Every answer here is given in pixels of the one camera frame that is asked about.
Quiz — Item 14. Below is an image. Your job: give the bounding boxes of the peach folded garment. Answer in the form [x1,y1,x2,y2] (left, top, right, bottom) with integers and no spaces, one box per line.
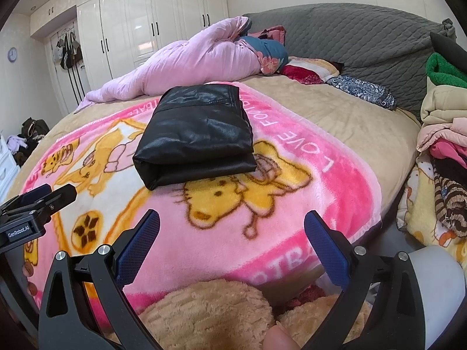
[416,117,467,152]

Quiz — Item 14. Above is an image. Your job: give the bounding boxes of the beige folded garment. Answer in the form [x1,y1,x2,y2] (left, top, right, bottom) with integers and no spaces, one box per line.
[419,82,467,125]

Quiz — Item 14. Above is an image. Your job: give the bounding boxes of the hanging bags with straps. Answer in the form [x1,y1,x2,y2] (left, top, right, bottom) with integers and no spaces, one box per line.
[53,31,86,106]

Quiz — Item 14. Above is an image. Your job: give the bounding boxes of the person's left hand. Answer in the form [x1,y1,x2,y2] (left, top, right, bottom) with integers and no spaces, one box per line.
[22,262,39,298]

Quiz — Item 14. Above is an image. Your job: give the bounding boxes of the pink printed blanket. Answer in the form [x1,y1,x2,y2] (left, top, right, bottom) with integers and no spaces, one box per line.
[20,80,384,330]

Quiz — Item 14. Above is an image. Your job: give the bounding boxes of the blue floral quilt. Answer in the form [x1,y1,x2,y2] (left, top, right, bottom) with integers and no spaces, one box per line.
[241,25,290,75]

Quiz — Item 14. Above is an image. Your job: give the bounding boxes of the bright pink garment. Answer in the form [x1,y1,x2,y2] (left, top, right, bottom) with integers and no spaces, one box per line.
[430,139,467,161]

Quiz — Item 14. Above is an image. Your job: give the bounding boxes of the red patterned pillow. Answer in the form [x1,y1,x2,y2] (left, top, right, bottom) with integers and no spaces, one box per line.
[281,60,344,85]

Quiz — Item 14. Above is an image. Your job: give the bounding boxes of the green cloth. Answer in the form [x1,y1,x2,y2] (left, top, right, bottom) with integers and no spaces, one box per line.
[426,53,467,89]

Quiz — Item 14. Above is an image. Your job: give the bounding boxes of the black folded garment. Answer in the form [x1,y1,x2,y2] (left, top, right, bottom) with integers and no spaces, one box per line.
[433,156,467,185]

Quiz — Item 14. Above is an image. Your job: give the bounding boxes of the white drawer cabinet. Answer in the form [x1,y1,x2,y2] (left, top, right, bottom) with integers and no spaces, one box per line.
[0,131,20,190]

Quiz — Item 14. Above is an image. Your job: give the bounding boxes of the blue paisley cloth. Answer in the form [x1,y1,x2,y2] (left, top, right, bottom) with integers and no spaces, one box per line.
[326,75,398,111]

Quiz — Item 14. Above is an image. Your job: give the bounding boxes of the grey quilted headboard cover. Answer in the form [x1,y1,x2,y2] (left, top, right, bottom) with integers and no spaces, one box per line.
[243,3,456,123]

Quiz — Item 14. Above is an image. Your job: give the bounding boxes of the yellow printed blanket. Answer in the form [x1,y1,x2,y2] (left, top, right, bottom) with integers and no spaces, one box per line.
[396,151,467,267]

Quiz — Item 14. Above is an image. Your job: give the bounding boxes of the pale pink quilt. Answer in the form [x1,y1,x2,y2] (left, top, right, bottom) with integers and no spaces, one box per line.
[75,16,289,114]

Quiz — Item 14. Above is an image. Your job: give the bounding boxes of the white wardrobe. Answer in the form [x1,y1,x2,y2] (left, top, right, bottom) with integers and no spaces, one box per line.
[31,0,230,113]

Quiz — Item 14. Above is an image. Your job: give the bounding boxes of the pale grey clothing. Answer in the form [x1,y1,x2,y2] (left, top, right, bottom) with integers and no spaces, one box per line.
[408,245,467,345]

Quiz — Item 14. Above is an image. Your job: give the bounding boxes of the person's right hand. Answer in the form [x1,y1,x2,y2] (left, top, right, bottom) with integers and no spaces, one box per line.
[262,325,304,350]

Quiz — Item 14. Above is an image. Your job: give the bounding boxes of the beige plush toy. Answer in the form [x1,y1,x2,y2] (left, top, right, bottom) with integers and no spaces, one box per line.
[140,279,373,350]

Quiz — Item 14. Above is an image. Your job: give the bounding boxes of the brown striped knit garment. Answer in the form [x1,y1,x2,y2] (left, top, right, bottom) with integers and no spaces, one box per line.
[433,175,467,239]

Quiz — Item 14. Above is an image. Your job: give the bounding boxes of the clothes heap on chair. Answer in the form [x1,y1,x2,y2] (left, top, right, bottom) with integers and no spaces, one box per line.
[18,118,50,150]

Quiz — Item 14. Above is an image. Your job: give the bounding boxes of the black leather jacket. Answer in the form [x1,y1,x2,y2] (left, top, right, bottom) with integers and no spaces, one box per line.
[132,85,258,191]

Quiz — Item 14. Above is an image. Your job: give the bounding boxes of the black cloth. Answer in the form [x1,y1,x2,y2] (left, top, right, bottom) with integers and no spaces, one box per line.
[428,31,458,59]

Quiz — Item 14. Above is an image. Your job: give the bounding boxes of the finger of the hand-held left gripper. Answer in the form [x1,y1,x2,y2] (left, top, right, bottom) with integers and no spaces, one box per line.
[0,183,53,216]
[22,183,78,227]

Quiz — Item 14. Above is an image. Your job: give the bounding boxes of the purple cloth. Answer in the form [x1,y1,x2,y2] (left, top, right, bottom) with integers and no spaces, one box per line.
[6,135,28,155]

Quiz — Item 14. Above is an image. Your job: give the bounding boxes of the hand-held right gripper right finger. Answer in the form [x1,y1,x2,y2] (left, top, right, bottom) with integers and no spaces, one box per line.
[304,210,427,350]

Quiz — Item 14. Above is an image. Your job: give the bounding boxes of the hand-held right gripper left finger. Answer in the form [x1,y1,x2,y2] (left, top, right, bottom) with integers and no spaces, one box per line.
[38,209,163,350]

